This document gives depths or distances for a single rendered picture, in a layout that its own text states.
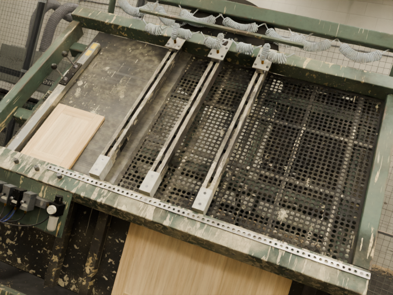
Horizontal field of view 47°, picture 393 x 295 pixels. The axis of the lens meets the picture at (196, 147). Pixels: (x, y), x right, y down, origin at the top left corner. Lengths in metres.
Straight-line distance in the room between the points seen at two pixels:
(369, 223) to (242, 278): 0.68
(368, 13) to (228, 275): 5.45
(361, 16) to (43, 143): 5.51
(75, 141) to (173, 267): 0.88
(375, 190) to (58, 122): 1.76
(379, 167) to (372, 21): 4.88
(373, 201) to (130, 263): 1.30
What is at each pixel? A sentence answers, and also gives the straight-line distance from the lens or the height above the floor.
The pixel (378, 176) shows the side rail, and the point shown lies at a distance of 2.43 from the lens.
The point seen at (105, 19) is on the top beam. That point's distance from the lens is 3.22.
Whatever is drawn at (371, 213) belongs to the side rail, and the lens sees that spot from 2.29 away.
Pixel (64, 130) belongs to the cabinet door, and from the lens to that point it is 2.67.
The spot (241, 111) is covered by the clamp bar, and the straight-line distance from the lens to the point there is 2.56.
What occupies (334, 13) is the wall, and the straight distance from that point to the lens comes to 7.28.
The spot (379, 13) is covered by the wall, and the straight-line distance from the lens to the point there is 7.21.
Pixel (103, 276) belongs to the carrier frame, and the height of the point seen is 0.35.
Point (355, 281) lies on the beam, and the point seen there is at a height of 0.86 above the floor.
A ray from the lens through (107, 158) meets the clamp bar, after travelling 2.40.
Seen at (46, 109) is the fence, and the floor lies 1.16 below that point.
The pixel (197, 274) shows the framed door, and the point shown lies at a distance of 2.44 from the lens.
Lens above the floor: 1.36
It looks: 4 degrees down
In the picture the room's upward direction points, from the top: 16 degrees clockwise
